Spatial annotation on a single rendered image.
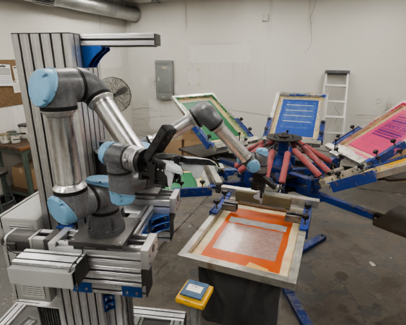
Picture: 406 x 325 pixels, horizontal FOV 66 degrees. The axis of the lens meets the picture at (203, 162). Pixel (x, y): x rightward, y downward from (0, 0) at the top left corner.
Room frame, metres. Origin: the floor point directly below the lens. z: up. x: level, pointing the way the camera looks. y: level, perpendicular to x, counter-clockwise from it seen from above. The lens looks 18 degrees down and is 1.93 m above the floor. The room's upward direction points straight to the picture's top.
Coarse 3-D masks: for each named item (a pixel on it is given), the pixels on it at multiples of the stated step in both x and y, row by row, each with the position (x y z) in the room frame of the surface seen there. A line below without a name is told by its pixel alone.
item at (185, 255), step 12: (240, 204) 2.02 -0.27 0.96; (216, 216) 1.80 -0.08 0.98; (204, 228) 1.63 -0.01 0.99; (192, 240) 1.51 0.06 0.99; (300, 240) 1.51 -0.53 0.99; (180, 252) 1.39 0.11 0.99; (300, 252) 1.39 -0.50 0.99; (192, 264) 1.34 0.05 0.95; (204, 264) 1.32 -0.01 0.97; (216, 264) 1.29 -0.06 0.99; (228, 264) 1.29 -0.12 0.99; (240, 276) 1.25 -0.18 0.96; (252, 276) 1.23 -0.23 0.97; (264, 276) 1.21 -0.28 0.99; (276, 276) 1.21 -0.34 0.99; (288, 288) 1.17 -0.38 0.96
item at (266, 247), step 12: (264, 216) 1.85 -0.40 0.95; (276, 216) 1.85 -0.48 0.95; (264, 228) 1.69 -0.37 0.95; (288, 228) 1.69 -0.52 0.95; (252, 240) 1.56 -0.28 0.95; (264, 240) 1.56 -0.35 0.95; (276, 240) 1.56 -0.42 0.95; (252, 252) 1.45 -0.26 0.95; (264, 252) 1.45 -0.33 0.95; (276, 252) 1.45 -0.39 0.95; (240, 264) 1.34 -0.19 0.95; (264, 264) 1.34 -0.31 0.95; (276, 264) 1.34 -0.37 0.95
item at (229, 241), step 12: (228, 216) 1.85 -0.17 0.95; (240, 216) 1.85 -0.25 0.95; (252, 216) 1.85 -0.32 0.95; (228, 228) 1.69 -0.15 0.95; (240, 228) 1.69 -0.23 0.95; (252, 228) 1.69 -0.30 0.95; (216, 240) 1.57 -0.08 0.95; (228, 240) 1.56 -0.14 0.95; (240, 240) 1.56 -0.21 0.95; (204, 252) 1.45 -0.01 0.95; (216, 252) 1.45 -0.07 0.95; (228, 252) 1.45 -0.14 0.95; (240, 252) 1.45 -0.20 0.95
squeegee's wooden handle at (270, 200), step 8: (240, 192) 1.91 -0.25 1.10; (248, 192) 1.90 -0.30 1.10; (240, 200) 1.91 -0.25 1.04; (248, 200) 1.89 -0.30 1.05; (256, 200) 1.87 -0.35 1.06; (264, 200) 1.85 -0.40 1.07; (272, 200) 1.83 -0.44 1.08; (280, 200) 1.81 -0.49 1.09; (288, 200) 1.80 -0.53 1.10; (288, 208) 1.79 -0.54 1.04
